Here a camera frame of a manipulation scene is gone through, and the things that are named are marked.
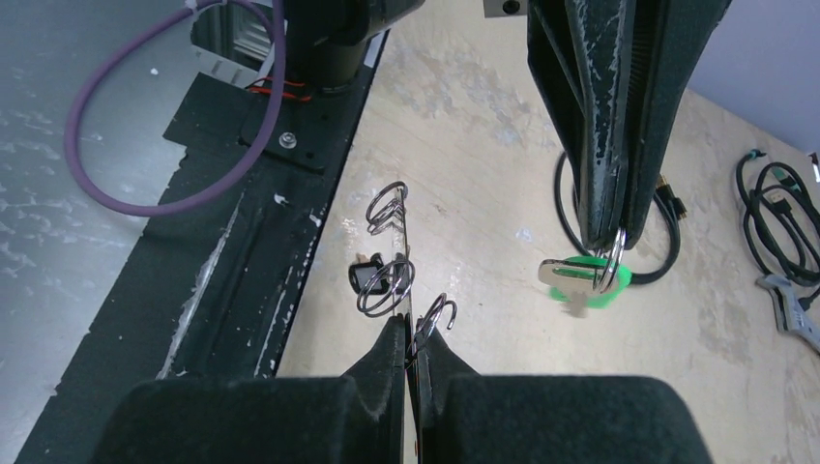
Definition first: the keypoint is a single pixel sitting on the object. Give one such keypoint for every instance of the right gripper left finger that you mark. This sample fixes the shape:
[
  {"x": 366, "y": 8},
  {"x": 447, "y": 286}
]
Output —
[{"x": 355, "y": 417}]

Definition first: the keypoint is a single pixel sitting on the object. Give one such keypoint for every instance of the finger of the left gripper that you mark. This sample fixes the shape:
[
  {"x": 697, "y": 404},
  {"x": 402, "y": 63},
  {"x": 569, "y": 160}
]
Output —
[
  {"x": 668, "y": 39},
  {"x": 579, "y": 58}
]

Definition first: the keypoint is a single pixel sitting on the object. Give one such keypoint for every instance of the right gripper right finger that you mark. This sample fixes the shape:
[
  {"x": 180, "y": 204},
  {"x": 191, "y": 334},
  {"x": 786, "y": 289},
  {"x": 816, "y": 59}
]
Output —
[{"x": 467, "y": 417}]

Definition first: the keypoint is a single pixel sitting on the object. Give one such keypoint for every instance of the black key tag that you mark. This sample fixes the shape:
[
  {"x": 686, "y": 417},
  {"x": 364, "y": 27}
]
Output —
[{"x": 361, "y": 271}]

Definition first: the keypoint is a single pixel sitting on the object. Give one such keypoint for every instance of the small green key tag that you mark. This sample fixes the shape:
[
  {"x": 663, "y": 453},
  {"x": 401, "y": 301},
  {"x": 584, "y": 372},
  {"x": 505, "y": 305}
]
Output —
[{"x": 583, "y": 282}]

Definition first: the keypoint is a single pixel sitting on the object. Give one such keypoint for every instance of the red handled adjustable wrench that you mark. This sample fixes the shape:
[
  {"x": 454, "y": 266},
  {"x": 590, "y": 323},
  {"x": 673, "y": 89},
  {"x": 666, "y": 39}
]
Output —
[{"x": 791, "y": 318}]

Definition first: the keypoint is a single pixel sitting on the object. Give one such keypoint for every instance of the aluminium frame rail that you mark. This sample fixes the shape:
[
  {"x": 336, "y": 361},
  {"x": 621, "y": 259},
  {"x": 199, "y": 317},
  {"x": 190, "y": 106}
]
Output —
[{"x": 231, "y": 45}]

